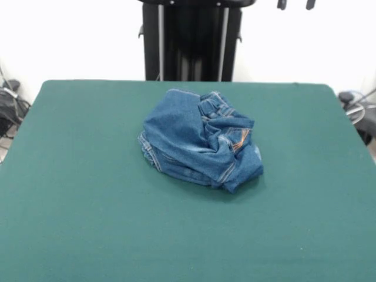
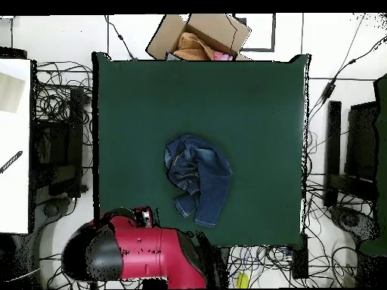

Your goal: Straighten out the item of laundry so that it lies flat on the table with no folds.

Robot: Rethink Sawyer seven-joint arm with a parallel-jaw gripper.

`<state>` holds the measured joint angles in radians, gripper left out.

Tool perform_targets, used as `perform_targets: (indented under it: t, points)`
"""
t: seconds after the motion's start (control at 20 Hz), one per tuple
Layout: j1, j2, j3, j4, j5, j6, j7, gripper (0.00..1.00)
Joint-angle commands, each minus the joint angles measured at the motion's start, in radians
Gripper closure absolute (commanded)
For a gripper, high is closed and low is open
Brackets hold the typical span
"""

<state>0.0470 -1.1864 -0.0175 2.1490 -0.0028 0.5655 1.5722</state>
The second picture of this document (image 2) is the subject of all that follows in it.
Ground blue denim jeans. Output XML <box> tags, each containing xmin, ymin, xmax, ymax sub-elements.
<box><xmin>163</xmin><ymin>134</ymin><xmax>234</xmax><ymax>228</ymax></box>

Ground black flat panel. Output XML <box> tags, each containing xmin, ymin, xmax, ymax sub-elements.
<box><xmin>344</xmin><ymin>100</ymin><xmax>379</xmax><ymax>182</ymax></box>

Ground grey chair base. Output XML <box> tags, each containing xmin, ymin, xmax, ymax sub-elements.
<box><xmin>35</xmin><ymin>196</ymin><xmax>73</xmax><ymax>233</ymax></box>

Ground black metal stand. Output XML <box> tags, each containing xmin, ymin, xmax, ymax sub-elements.
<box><xmin>29</xmin><ymin>87</ymin><xmax>86</xmax><ymax>199</ymax></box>

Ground yellow ball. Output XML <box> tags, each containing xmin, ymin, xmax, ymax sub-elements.
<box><xmin>235</xmin><ymin>272</ymin><xmax>250</xmax><ymax>289</ymax></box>

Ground white desk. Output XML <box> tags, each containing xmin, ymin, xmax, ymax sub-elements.
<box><xmin>0</xmin><ymin>58</ymin><xmax>32</xmax><ymax>234</ymax></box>

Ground dark green table cloth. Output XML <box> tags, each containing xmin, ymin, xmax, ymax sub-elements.
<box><xmin>91</xmin><ymin>51</ymin><xmax>312</xmax><ymax>248</ymax></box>

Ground black ribbed strip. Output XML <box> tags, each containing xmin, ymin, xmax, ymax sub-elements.
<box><xmin>0</xmin><ymin>150</ymin><xmax>24</xmax><ymax>175</ymax></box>

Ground black power strip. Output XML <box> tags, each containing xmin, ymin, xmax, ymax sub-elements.
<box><xmin>291</xmin><ymin>233</ymin><xmax>310</xmax><ymax>280</ymax></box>

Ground orange towel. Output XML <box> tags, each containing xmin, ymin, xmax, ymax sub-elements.
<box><xmin>172</xmin><ymin>32</ymin><xmax>214</xmax><ymax>61</ymax></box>

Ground brown cardboard box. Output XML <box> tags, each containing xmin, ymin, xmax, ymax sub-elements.
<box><xmin>145</xmin><ymin>13</ymin><xmax>252</xmax><ymax>61</ymax></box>

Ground pink cloth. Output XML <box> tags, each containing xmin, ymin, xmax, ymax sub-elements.
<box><xmin>212</xmin><ymin>50</ymin><xmax>235</xmax><ymax>61</ymax></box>

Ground beige box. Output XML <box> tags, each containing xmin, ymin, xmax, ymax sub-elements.
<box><xmin>0</xmin><ymin>72</ymin><xmax>26</xmax><ymax>114</ymax></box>

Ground black upright bar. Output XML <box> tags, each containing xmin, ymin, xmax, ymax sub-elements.
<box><xmin>324</xmin><ymin>100</ymin><xmax>342</xmax><ymax>208</ymax></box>

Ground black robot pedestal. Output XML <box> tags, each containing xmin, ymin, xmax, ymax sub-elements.
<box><xmin>208</xmin><ymin>246</ymin><xmax>231</xmax><ymax>289</ymax></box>

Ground tangled black cables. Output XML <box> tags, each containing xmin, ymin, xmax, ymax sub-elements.
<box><xmin>33</xmin><ymin>60</ymin><xmax>94</xmax><ymax>147</ymax></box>
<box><xmin>228</xmin><ymin>245</ymin><xmax>296</xmax><ymax>288</ymax></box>

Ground black cable with inline switch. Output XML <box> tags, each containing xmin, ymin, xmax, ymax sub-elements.
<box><xmin>104</xmin><ymin>14</ymin><xmax>138</xmax><ymax>61</ymax></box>

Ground black power adapter cable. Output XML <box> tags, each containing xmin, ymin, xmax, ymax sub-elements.
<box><xmin>306</xmin><ymin>35</ymin><xmax>387</xmax><ymax>128</ymax></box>

